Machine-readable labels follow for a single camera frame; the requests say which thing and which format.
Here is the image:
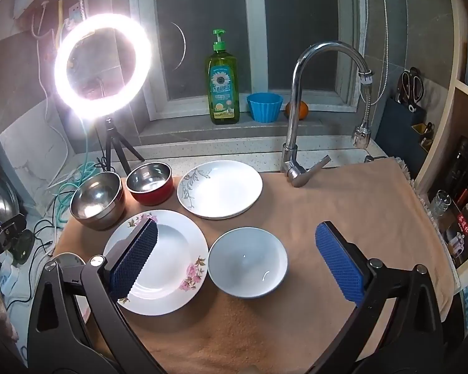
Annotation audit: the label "printed dark box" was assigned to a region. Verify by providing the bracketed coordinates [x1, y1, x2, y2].
[445, 203, 468, 269]

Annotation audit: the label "chrome kitchen faucet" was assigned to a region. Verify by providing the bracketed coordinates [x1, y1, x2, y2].
[281, 41, 369, 188]

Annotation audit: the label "yellow holder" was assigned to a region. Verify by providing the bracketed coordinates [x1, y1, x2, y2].
[411, 122, 433, 141]

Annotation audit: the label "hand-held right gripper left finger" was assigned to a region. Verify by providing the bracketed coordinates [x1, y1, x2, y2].
[27, 217, 168, 374]

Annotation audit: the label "pale blue ceramic bowl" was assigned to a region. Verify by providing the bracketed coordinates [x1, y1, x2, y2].
[208, 227, 288, 299]

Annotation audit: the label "black mini tripod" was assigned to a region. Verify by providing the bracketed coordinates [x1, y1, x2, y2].
[95, 116, 145, 176]

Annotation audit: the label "steel pot lid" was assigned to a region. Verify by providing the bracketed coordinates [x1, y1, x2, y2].
[0, 164, 22, 227]

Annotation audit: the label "dark green object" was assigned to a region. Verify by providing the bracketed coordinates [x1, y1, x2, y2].
[12, 229, 36, 267]

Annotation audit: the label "white ring light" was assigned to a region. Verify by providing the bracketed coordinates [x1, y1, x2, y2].
[54, 13, 154, 108]

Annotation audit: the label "dark bottle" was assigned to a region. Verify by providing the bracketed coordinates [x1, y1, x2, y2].
[445, 136, 468, 199]

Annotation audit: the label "stainless steel bowl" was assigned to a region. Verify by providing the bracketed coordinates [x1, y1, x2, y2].
[70, 171, 125, 230]

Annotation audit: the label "wooden shelf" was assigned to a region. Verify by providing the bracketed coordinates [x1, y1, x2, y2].
[413, 0, 468, 293]

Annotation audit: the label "white plate pink flower print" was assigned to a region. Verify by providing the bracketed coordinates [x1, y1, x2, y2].
[102, 209, 209, 316]

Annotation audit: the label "green dish soap bottle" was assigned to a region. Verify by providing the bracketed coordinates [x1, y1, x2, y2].
[206, 28, 241, 125]

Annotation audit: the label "white plate green leaf print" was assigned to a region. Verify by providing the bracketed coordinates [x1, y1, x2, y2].
[177, 160, 263, 219]

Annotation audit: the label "glass jar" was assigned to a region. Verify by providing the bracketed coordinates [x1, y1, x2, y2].
[429, 190, 452, 217]

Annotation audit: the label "black scissors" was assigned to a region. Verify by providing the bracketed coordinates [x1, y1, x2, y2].
[398, 67, 425, 112]

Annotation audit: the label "metal shower hose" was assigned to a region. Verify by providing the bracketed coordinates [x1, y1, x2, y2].
[361, 0, 389, 106]

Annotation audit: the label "dark blue knife block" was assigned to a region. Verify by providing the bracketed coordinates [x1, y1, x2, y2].
[374, 95, 427, 160]

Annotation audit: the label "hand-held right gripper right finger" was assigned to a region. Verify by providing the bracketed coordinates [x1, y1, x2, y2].
[315, 221, 445, 374]

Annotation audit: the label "white window frame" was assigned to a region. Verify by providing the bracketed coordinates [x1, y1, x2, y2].
[129, 0, 406, 121]

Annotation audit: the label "orange fruit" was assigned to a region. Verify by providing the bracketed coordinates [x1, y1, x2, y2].
[285, 100, 310, 121]

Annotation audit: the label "black cable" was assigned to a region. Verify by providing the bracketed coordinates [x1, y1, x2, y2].
[4, 218, 63, 320]

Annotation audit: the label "orange towel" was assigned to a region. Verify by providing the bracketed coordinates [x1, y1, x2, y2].
[55, 156, 459, 374]

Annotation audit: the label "white cable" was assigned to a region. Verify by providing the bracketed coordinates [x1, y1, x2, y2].
[43, 82, 88, 188]

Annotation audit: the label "flexible faucet sprayer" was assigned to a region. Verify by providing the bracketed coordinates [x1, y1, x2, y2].
[350, 71, 375, 149]

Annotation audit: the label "blue fluted cup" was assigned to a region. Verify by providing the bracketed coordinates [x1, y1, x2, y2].
[246, 93, 285, 123]

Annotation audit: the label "person's left forearm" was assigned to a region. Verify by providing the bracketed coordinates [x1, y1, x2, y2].
[0, 290, 19, 343]

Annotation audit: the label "red steel bowl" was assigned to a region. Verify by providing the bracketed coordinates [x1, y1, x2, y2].
[125, 161, 175, 206]

